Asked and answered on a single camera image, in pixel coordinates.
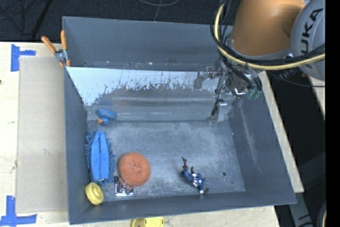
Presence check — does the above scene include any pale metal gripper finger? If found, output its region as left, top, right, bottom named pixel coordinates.
left=206, top=99, right=232, bottom=124
left=194, top=68, right=219, bottom=89

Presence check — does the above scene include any grey metal bin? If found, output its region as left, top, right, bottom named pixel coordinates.
left=62, top=16, right=298, bottom=225

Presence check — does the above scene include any blue and brown toy figure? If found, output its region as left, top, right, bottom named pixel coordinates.
left=178, top=156, right=210, bottom=195

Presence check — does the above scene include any blue toy duck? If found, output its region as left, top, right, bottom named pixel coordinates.
left=96, top=108, right=118, bottom=127

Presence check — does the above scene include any orange scouring pad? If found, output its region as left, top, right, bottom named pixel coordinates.
left=117, top=152, right=152, bottom=187

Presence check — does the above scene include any blue chenille duster cloth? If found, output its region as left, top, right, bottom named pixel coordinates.
left=84, top=129, right=116, bottom=186

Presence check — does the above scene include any yellow round plastic piece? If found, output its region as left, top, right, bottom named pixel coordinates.
left=130, top=216, right=165, bottom=227

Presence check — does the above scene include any yellow spiral disc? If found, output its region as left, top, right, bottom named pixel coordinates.
left=84, top=182, right=105, bottom=206

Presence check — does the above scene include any pale wood board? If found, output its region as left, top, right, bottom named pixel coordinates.
left=15, top=55, right=305, bottom=214

